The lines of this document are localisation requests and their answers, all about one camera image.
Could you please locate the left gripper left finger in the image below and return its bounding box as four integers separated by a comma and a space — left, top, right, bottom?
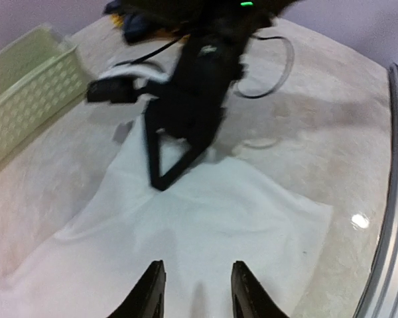
108, 260, 166, 318

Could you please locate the white cloth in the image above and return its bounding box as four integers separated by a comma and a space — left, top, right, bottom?
0, 119, 333, 317

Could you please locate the green plastic basket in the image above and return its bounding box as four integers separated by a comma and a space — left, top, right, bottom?
0, 24, 92, 162

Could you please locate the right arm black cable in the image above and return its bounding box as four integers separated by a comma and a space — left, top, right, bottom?
114, 32, 296, 99

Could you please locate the front aluminium rail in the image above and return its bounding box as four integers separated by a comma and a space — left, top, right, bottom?
354, 64, 398, 317

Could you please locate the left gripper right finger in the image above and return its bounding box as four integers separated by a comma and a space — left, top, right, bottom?
231, 261, 288, 318

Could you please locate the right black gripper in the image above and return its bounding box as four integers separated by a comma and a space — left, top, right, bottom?
144, 34, 248, 191

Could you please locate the navy folded garment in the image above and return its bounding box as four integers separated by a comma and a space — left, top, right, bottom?
103, 1, 162, 44

